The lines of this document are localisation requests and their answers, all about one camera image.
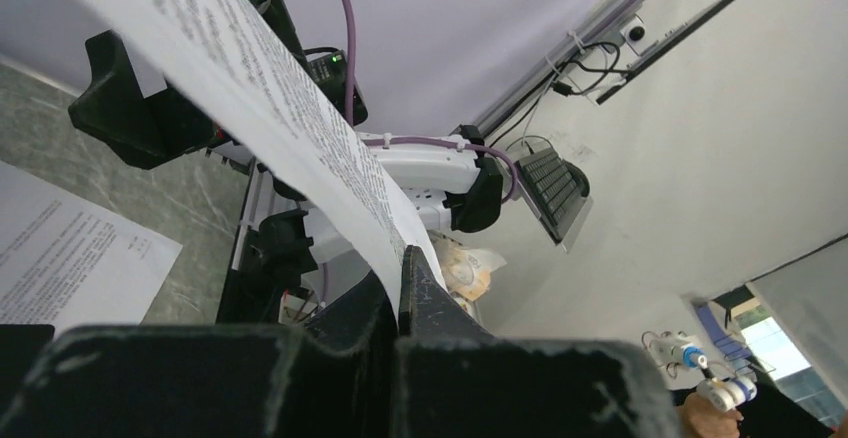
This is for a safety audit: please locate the printed white paper sheet lower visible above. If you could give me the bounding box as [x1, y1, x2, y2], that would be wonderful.
[1, 163, 182, 333]

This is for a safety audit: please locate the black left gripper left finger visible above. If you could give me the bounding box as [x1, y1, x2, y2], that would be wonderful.
[1, 275, 397, 437]

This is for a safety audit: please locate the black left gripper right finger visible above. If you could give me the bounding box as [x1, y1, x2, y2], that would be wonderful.
[394, 246, 666, 437]

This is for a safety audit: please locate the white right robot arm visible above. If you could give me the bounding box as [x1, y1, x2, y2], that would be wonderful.
[68, 0, 516, 279]

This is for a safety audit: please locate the printed white paper sheet top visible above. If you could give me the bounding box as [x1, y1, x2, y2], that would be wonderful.
[80, 0, 443, 304]

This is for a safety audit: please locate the black keyboard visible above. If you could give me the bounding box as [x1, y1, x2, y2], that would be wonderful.
[516, 147, 594, 253]

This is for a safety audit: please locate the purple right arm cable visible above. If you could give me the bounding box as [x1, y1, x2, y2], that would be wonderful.
[291, 0, 521, 204]

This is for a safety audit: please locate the overhead camera on rail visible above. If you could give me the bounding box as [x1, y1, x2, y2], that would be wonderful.
[619, 14, 649, 49]

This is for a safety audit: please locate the printed white paper sheet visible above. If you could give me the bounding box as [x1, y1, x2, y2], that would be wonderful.
[80, 0, 443, 304]
[1, 163, 182, 333]

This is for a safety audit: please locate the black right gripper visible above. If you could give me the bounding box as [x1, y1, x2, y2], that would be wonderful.
[68, 0, 358, 170]

